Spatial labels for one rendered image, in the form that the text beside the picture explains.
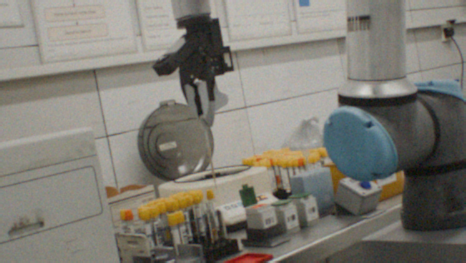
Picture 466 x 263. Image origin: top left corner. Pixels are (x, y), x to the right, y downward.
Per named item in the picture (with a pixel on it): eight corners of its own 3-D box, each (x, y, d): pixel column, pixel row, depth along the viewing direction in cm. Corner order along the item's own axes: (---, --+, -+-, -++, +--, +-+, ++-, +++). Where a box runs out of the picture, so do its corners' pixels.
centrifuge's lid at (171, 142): (133, 105, 174) (121, 111, 181) (157, 198, 172) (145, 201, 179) (203, 92, 185) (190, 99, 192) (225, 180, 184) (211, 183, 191)
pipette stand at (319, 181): (315, 220, 148) (307, 176, 147) (291, 220, 153) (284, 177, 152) (342, 209, 155) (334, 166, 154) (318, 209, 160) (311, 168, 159)
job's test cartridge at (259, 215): (265, 239, 132) (260, 208, 132) (249, 238, 136) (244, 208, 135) (280, 233, 135) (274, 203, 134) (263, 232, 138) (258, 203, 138)
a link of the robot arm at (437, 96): (489, 150, 108) (474, 68, 108) (443, 168, 100) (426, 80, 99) (428, 154, 118) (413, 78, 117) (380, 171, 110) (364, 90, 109)
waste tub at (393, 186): (373, 205, 152) (365, 162, 152) (329, 204, 163) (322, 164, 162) (407, 191, 161) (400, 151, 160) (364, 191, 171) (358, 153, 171)
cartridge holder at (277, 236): (271, 247, 130) (268, 230, 130) (241, 245, 137) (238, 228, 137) (290, 240, 134) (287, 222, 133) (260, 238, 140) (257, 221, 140)
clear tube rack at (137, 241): (151, 270, 129) (144, 235, 129) (123, 267, 137) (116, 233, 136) (228, 241, 143) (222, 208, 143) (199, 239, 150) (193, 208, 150)
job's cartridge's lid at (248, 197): (239, 186, 135) (236, 186, 136) (245, 208, 135) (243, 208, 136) (252, 181, 138) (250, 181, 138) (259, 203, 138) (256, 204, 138)
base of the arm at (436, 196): (515, 207, 108) (504, 148, 107) (455, 234, 100) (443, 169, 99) (441, 205, 120) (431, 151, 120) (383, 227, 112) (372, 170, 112)
